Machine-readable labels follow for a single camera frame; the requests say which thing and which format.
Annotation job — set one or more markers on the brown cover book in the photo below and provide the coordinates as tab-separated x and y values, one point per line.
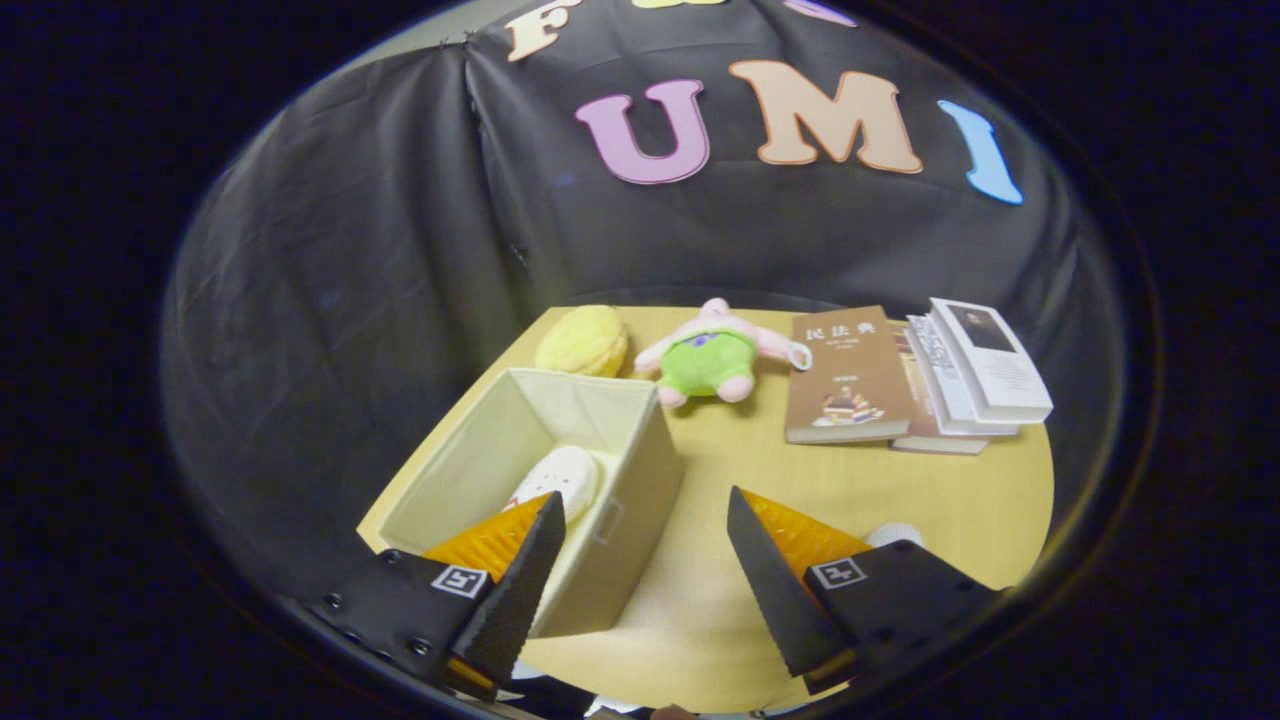
845	370

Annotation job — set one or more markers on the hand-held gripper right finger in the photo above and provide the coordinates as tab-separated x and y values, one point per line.
770	585

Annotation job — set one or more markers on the white book with dark photo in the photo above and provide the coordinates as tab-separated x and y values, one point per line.
1000	365

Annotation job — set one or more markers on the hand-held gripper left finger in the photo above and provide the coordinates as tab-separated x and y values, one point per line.
515	590

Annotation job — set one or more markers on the white striped shoe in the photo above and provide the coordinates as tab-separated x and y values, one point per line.
565	475
895	534

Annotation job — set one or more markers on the yellow plush toy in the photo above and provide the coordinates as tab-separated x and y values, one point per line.
582	342

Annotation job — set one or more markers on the pink and green plush toy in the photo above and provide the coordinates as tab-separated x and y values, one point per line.
708	362

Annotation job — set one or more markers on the beige fabric storage box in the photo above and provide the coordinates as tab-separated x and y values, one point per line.
640	500

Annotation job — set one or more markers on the white book with grey print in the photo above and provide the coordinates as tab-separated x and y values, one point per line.
945	385

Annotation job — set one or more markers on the black backdrop cloth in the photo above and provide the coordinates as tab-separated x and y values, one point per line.
400	250

